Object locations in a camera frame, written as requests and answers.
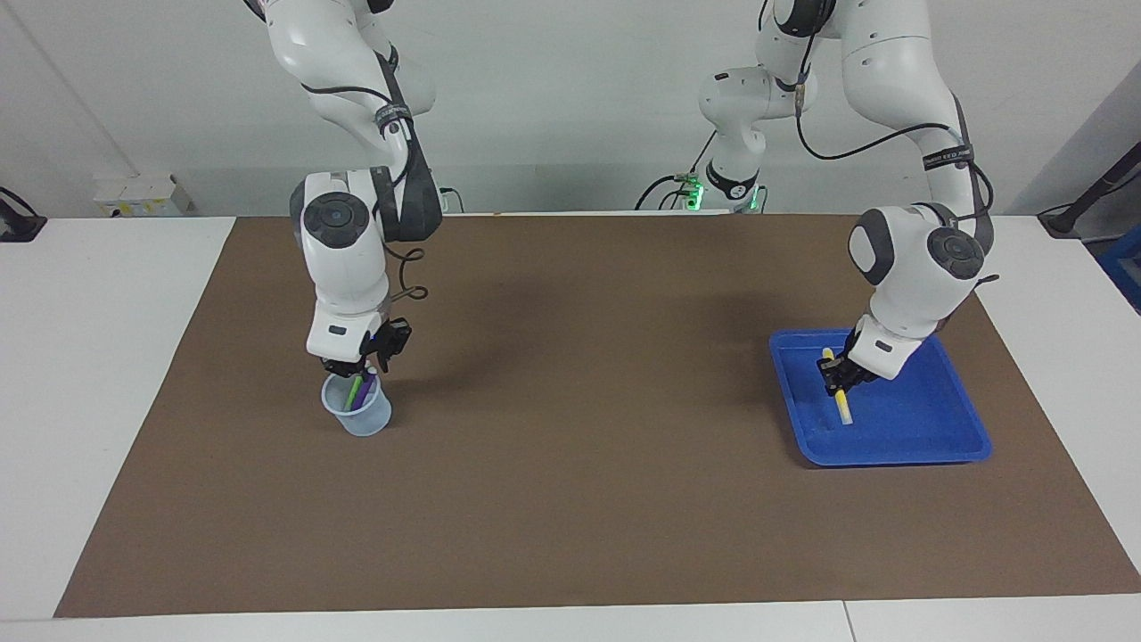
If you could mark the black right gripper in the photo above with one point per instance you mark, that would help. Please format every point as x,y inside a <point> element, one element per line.
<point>383,343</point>

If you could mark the purple pen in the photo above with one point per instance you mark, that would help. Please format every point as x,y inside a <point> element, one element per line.
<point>365,394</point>

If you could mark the black slanted pole stand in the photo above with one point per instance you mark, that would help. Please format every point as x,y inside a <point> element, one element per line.
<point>1065,218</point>

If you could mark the brown table mat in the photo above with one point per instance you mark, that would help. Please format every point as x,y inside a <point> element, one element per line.
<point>570,490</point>

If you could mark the white power strip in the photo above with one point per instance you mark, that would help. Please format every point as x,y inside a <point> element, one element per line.
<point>143,196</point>

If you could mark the green pen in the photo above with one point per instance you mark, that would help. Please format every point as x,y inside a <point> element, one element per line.
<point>354,394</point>

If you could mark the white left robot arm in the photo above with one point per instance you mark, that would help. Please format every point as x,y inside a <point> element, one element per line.
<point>909,285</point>

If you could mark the clear plastic cup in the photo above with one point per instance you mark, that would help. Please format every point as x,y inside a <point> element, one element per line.
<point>365,423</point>

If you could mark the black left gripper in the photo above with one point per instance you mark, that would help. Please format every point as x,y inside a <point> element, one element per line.
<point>851,373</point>

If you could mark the yellow pen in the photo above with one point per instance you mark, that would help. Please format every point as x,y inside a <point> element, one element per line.
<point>843,410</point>

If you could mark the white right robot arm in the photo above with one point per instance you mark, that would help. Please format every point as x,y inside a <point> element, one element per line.
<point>343,267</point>

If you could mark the blue plastic tray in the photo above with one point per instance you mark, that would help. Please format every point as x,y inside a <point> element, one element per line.
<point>927,419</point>

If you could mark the blue box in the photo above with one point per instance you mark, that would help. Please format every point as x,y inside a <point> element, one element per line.
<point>1125,267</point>

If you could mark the black stand with flat base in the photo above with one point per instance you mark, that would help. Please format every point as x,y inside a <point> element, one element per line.
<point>18,227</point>

